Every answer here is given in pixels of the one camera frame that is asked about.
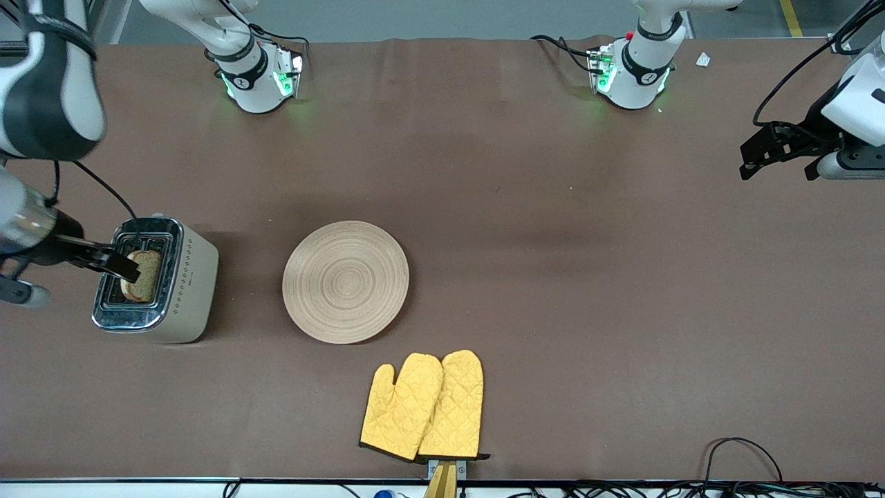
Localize round wooden plate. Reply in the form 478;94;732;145
282;221;410;344

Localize black left base cable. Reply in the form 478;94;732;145
530;35;604;74

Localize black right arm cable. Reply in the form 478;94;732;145
50;159;138;219

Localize beige chrome two-slot toaster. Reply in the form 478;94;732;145
91;216;220;344

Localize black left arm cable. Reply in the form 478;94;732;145
752;0;880;127

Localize black looped floor cable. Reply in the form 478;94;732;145
704;437;785;483

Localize black base cable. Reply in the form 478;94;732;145
220;0;310;55
530;35;604;74

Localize small metal bracket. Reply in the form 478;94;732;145
427;459;467;482

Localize yellow quilted oven mitt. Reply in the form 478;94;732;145
418;349;491;461
360;353;445;462

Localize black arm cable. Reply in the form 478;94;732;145
50;159;138;219
752;0;880;127

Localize black right base cable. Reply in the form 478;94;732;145
220;0;310;55

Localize brown bread slice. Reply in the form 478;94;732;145
121;250;162;304

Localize brown table cover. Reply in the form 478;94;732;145
0;35;885;483

